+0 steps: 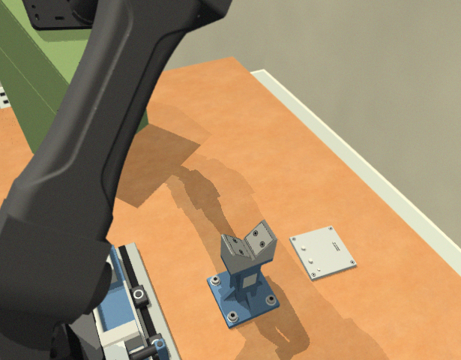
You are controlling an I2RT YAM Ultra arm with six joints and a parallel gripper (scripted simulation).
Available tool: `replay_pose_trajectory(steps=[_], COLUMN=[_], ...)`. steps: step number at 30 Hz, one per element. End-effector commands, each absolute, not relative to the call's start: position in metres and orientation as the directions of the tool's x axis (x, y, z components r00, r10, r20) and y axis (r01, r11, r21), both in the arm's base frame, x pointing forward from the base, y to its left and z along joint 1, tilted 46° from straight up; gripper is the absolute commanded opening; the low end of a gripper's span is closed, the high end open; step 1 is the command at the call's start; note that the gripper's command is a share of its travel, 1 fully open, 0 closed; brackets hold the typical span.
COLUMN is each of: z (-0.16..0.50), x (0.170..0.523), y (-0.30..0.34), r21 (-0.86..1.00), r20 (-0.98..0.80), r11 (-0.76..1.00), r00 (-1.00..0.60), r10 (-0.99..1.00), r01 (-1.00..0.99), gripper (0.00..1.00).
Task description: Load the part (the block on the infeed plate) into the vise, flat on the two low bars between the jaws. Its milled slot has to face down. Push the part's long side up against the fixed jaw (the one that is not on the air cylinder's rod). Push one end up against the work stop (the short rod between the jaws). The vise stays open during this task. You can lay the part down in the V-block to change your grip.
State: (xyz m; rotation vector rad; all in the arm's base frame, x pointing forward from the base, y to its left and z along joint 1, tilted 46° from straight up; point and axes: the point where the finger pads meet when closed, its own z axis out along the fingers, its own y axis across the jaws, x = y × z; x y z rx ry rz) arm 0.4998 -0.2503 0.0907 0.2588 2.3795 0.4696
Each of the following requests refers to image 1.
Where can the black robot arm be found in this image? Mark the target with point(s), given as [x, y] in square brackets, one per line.
[58, 211]

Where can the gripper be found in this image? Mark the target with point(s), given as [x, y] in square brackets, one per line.
[86, 330]

